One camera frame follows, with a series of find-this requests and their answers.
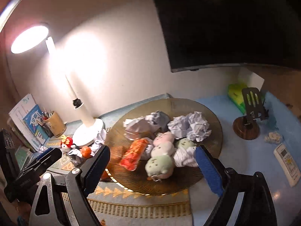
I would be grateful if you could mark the Hello Kitty plush toy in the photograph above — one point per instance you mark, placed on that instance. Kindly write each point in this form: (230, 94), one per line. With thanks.
(67, 144)

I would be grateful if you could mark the stack of books left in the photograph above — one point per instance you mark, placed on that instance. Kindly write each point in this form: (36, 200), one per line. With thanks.
(24, 152)

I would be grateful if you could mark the black mesh pen holder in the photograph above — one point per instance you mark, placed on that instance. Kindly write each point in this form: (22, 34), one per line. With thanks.
(45, 128)

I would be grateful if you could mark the small paper ball in bowl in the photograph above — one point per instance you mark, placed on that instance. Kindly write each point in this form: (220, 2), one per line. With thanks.
(185, 157)

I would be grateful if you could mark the small crumpled tissue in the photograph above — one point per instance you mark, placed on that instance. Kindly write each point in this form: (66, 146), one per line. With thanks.
(273, 138)

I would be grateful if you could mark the orange tangerine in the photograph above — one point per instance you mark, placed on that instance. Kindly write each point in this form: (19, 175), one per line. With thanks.
(86, 152)
(105, 176)

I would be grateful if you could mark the green yellow package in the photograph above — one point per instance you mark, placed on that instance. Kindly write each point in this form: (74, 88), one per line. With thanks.
(235, 95)

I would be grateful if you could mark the orange snack packet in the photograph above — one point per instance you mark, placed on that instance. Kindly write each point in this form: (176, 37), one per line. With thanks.
(132, 156)

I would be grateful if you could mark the three-ball dango plush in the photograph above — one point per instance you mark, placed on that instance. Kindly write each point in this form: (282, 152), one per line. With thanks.
(160, 152)

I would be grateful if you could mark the white desk lamp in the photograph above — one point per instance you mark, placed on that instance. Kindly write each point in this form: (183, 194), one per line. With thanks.
(86, 133)

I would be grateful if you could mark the white box in corner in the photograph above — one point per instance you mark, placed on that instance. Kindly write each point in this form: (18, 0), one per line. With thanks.
(250, 78)

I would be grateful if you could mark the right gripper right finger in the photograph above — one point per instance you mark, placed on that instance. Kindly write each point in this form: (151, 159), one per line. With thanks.
(257, 206)

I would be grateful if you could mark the bamboo pen holder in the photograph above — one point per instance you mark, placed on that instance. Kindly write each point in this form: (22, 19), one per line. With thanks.
(55, 124)

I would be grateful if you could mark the grey lined paper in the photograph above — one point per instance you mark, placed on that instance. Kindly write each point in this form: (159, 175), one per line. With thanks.
(158, 121)

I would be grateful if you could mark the paper ball front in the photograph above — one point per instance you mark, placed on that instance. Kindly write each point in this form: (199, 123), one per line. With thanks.
(139, 128)

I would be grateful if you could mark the patterned blue woven mat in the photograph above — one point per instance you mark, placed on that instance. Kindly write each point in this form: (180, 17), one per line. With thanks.
(115, 205)

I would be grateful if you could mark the crumpled paper ball near lamp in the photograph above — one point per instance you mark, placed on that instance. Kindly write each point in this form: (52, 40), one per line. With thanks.
(99, 140)

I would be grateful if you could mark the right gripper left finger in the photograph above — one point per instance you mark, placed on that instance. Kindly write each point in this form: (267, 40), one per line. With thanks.
(48, 207)

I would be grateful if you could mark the white paper ball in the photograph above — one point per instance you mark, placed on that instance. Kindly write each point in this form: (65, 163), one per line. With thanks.
(193, 126)

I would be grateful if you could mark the grid paper ball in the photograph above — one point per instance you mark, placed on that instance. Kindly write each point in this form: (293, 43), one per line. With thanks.
(76, 157)

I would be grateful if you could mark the white remote control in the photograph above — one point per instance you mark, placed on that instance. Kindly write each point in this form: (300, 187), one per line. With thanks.
(288, 164)

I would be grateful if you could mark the amber ribbed glass bowl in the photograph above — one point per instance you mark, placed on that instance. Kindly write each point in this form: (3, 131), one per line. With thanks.
(182, 177)

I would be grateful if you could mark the black phone stand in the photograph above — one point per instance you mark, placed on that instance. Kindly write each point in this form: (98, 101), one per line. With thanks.
(246, 126)

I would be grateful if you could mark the blue study book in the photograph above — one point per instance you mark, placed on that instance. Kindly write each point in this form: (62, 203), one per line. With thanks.
(31, 121)

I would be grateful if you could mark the black monitor screen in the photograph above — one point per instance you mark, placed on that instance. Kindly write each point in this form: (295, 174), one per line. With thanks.
(215, 33)

